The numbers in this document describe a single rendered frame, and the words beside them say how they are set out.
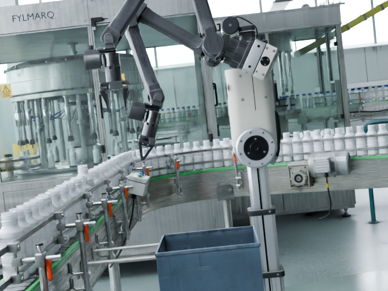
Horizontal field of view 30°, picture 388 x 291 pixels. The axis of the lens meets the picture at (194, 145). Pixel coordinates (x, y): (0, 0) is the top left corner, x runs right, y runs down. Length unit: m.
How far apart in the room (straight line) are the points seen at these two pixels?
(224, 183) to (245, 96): 1.54
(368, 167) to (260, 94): 1.44
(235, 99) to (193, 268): 0.84
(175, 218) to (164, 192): 1.91
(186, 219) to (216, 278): 3.86
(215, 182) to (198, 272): 2.12
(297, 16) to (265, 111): 5.18
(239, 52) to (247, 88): 0.20
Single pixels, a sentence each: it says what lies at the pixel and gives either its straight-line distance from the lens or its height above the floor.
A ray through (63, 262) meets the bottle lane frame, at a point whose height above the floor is 0.98.
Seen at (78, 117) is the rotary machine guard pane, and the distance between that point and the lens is 6.08.
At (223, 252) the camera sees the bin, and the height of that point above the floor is 0.93.
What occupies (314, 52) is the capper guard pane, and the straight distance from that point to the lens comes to 7.95.
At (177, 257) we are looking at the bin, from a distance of 2.17.
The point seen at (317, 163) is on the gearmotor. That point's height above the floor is 0.99.
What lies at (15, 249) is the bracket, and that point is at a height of 1.10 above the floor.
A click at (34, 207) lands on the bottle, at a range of 1.94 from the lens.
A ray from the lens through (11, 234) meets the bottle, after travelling 1.76.
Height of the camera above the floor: 1.37
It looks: 3 degrees down
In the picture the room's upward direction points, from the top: 6 degrees counter-clockwise
